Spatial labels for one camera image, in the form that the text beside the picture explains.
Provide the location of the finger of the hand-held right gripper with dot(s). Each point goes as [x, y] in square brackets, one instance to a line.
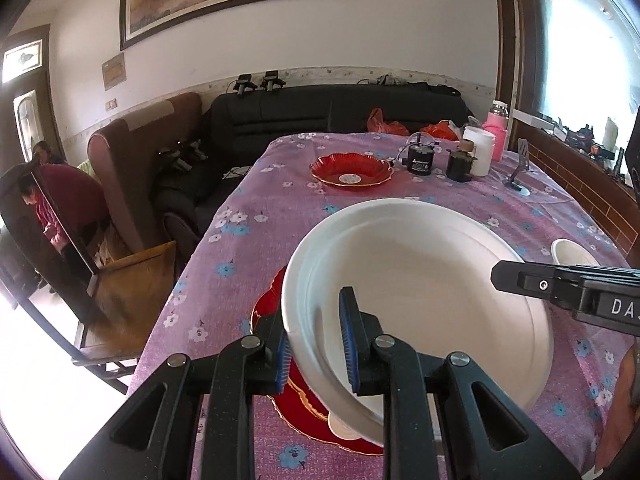
[530, 282]

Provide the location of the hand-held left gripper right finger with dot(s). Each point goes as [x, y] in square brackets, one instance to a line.
[349, 345]

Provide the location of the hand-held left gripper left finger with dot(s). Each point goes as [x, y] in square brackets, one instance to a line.
[282, 365]

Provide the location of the red scalloped glass plate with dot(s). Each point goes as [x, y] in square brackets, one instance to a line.
[295, 405]
[330, 167]

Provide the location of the cream bowl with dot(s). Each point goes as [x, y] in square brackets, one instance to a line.
[575, 255]

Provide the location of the large white plate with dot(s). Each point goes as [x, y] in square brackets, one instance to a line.
[425, 285]

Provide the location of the person's right forearm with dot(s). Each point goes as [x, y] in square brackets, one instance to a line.
[622, 400]

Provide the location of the metal phone stand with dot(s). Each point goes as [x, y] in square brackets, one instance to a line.
[520, 180]

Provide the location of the purple floral tablecloth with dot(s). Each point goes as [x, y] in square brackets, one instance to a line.
[240, 260]

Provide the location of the dark sill ornament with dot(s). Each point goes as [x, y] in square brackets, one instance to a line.
[580, 139]

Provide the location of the pink bottle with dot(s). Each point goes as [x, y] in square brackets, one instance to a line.
[497, 130]

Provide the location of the black power supply box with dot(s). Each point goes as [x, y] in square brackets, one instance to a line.
[419, 160]

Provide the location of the dark wooden chair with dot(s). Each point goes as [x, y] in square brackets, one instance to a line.
[130, 300]

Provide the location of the white bottle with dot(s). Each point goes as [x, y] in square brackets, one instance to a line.
[610, 132]

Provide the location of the orange plastic bag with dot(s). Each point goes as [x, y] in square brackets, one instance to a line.
[440, 131]

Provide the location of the red plastic bag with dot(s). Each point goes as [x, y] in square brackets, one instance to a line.
[385, 124]

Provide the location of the black device with red light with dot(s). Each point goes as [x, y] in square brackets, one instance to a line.
[175, 159]
[195, 150]

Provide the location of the black sofa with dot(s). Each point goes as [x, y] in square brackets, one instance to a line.
[300, 115]

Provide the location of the window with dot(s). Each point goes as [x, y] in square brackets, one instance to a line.
[585, 35]

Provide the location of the brown armchair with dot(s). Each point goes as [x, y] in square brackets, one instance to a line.
[130, 160]

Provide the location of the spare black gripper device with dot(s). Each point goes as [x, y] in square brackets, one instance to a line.
[245, 85]
[272, 81]

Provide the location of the wooden door glass panels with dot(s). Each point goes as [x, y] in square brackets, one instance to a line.
[25, 90]

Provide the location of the wall socket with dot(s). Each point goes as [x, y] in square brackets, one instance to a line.
[112, 104]

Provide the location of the wall plaque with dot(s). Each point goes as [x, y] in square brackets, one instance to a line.
[113, 71]

